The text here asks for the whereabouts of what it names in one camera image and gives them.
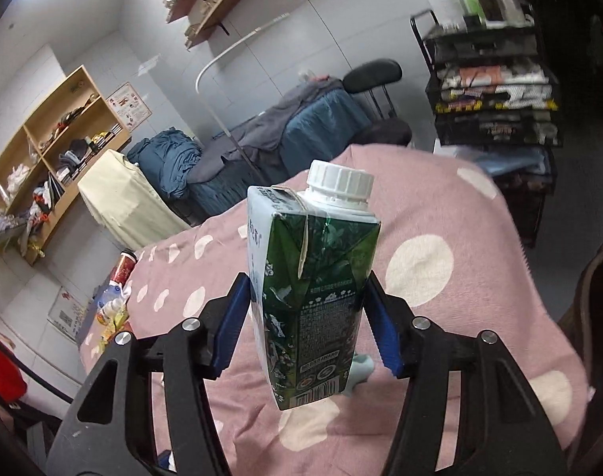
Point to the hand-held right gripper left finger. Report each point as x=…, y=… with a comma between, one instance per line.
x=229, y=327

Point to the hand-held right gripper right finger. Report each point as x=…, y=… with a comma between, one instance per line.
x=384, y=329

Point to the green drink carton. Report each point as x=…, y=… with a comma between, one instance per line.
x=311, y=297

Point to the pale green cloth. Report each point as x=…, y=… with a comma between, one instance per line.
x=363, y=372

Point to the green snack packet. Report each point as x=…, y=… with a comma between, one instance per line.
x=114, y=332

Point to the red paper cup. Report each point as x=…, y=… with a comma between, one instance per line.
x=123, y=267

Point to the pink spotted blanket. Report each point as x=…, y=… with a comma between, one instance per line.
x=455, y=218

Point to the cream cloth cover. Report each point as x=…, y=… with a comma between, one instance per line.
x=128, y=198

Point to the pile of blue cloth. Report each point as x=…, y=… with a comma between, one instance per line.
x=165, y=158

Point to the grey towel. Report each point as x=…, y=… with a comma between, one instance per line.
x=266, y=134

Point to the folded blue cloth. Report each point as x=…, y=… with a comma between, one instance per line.
x=509, y=161

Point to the white arc floor lamp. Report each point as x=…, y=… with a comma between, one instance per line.
x=217, y=114

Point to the blue massage bed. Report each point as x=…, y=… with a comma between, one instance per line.
x=321, y=124

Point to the red box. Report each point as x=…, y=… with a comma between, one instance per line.
x=1, y=367

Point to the black chair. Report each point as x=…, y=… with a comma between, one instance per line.
x=375, y=74

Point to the black metal trolley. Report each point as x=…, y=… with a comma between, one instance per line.
x=494, y=84

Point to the wooden open cabinet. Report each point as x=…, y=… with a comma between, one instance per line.
x=78, y=89

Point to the white wall notice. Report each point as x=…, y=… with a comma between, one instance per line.
x=67, y=315

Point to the red white wall poster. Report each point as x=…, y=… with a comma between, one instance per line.
x=128, y=106

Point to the long wooden wall shelf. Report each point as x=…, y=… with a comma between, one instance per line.
x=222, y=10

